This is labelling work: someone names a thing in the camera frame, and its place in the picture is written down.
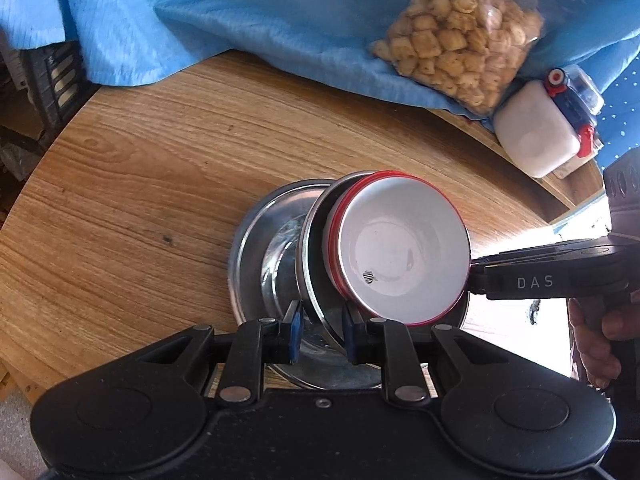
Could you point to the wooden desk shelf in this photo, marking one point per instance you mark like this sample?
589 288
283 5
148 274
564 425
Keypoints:
569 195

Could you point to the person's right hand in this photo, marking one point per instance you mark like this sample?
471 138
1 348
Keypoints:
594 346

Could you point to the red-rimmed white bowl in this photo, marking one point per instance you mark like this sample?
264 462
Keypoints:
405 251
331 231

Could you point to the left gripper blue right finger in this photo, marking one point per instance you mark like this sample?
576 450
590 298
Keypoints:
391 347

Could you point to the black plastic crate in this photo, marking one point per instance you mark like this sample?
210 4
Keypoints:
57 82

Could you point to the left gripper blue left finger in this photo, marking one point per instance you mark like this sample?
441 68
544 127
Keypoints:
255 345

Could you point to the steel plate with sticker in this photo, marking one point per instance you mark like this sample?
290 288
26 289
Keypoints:
262 284

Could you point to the deep steel bowl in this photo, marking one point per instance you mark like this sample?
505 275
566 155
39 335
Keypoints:
323 302

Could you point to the blue polka dot curtain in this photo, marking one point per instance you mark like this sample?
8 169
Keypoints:
619 121

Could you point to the blue striped cloth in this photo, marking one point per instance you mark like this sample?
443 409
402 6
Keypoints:
135 42

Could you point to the clear bag of biscuits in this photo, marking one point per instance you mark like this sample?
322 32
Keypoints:
469 50

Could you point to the white jug blue lid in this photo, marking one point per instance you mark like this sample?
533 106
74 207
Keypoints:
551 123

